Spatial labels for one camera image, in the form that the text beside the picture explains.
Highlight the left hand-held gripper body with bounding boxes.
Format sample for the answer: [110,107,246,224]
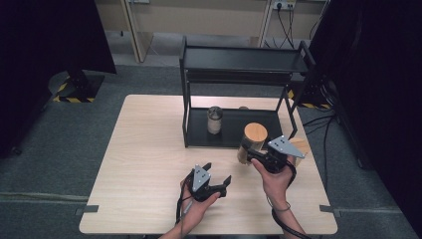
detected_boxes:
[189,163,229,203]

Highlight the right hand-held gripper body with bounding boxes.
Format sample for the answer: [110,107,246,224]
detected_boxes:
[253,134,307,175]

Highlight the brown spice jar wooden lid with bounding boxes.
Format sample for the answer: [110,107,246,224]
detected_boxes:
[236,121,269,165]

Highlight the glass jar with metal lid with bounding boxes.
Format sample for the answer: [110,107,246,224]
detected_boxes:
[206,106,224,135]

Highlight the black metal shelf rack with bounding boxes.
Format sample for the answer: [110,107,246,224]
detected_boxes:
[178,35,317,149]

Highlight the person's left hand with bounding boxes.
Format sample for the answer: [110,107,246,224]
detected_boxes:
[178,178,222,237]

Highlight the person's right hand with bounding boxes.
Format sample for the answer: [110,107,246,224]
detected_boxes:
[250,154,299,211]

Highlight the thin wrist band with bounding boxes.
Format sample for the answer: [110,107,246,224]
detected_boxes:
[266,198,293,213]

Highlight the black stand base striped tape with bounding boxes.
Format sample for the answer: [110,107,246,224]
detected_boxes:
[287,74,333,111]
[48,69,106,104]

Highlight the grey tape piece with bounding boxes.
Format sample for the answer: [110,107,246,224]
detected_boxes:
[319,204,342,219]
[75,204,100,216]

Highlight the black curtain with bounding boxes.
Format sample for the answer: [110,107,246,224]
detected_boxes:
[0,0,117,160]
[308,0,422,238]

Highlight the white power socket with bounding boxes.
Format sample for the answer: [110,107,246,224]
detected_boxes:
[272,0,297,10]

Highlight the left hand-held gripper cable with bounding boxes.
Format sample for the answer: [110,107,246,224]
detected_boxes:
[174,172,196,239]

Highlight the hand-held gripper cable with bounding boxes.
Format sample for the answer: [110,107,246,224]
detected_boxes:
[270,160,314,239]
[174,172,196,239]

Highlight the black floor cables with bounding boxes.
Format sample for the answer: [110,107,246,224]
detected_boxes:
[302,113,336,193]

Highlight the right hand-held gripper cable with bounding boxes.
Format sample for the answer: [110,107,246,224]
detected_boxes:
[270,160,314,239]

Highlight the black power cables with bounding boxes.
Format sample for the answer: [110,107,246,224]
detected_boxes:
[263,5,297,50]

